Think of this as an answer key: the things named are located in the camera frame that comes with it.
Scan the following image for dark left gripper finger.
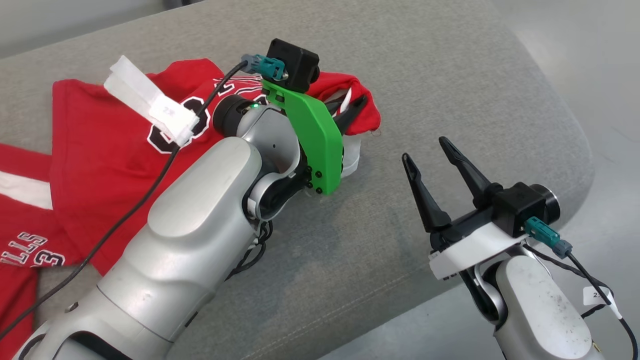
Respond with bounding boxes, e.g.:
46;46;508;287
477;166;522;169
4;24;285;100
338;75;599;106
334;95;369;136

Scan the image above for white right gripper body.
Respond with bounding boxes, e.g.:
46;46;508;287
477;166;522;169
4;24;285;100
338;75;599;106
428;183;527;281

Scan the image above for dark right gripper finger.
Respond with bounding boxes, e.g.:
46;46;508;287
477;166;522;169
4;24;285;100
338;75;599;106
438;136;503;209
401;152;452;234

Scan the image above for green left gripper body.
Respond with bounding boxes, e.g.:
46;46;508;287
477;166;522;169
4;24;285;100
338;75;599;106
261;79;345;196

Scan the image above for red white sports garment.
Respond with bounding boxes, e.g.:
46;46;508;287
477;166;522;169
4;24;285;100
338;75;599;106
50;58;382;277

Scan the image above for red garment with bulls print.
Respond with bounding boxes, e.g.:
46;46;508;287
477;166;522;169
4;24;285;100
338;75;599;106
0;142;85;347

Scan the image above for grey fabric sofa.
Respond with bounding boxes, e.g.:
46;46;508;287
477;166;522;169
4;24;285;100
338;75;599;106
0;0;596;360

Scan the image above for teal cable connector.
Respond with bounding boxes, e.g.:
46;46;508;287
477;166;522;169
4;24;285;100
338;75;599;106
241;54;286;81
523;216;574;260

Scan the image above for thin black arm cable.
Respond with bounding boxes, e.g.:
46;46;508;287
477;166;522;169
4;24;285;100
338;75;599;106
225;220;274;282

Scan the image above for white cable label tag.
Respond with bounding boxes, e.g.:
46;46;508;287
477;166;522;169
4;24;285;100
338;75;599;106
582;285;624;321
103;55;200;147

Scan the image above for thin black camera cable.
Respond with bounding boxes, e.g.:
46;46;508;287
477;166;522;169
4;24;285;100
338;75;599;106
0;60;251;342
522;242;640;360

